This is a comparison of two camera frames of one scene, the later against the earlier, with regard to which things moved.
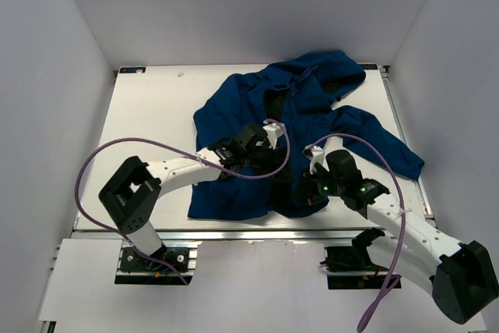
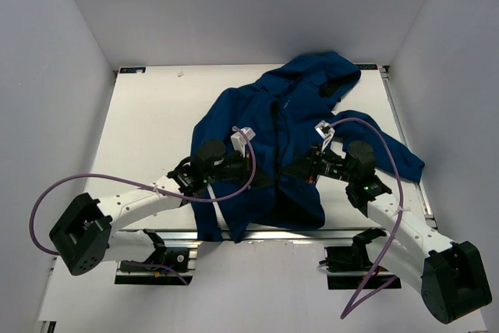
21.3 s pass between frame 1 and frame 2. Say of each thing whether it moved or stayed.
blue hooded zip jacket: moved
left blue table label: stayed
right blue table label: stayed
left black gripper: moved
